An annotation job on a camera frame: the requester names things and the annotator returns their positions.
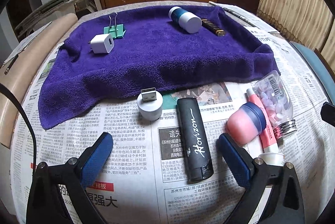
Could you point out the white blue cylindrical container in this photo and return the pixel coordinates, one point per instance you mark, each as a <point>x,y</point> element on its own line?
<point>185,19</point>

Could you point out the white round USB light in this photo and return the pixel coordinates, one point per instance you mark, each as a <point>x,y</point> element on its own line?
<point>150,103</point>

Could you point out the large spread newspaper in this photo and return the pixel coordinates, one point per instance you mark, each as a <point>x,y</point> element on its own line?
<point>204,206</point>

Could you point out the green binder clip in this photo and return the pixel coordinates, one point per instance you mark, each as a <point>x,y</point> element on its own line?
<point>117,31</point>

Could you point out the pink blue sponge jar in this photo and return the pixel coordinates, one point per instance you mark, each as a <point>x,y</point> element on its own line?
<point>245,124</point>

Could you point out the small white medicine bottle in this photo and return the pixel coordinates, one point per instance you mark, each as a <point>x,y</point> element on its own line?
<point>274,159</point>

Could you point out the black Horizon lighter case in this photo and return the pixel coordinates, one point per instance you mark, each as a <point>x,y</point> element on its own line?
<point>197,156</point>

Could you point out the folded grey table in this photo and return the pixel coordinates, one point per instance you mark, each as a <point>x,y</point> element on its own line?
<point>24,28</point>

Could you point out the black pen on sofa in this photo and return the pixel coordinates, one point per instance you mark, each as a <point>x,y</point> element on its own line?
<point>11,64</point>

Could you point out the folded newspaper far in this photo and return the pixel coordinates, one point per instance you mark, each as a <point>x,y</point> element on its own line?
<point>246,16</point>

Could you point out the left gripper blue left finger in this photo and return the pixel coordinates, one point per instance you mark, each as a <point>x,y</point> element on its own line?
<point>93,159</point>

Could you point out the clear bottle with pink pills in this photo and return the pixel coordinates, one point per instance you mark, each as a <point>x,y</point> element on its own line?
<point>278,105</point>

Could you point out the blue cushioned wooden chair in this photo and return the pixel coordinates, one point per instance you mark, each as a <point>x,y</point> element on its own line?
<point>320,68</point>

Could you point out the dark brown gold bottle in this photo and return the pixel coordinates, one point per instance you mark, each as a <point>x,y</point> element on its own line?
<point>213,28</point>

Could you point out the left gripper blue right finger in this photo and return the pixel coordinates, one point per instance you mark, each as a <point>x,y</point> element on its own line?
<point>238,160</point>

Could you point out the white USB charger cube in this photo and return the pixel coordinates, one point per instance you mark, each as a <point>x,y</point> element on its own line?
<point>102,43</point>

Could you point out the purple towel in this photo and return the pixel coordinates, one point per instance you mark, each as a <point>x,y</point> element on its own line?
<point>154,52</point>

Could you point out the beige patterned curtain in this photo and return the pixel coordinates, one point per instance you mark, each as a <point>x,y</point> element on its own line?
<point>308,22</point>

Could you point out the paper sheet on sofa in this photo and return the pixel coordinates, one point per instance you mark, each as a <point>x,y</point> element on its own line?
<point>25,43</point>

